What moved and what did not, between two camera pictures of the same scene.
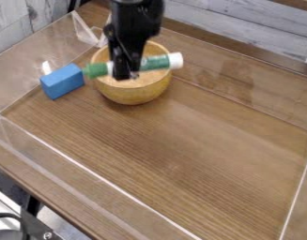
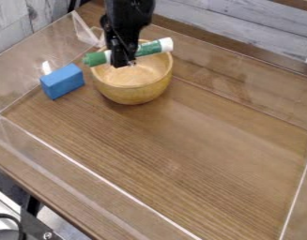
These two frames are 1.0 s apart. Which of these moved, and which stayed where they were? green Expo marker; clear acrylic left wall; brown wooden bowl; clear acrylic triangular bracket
Moved: green Expo marker
Stayed: clear acrylic triangular bracket; brown wooden bowl; clear acrylic left wall
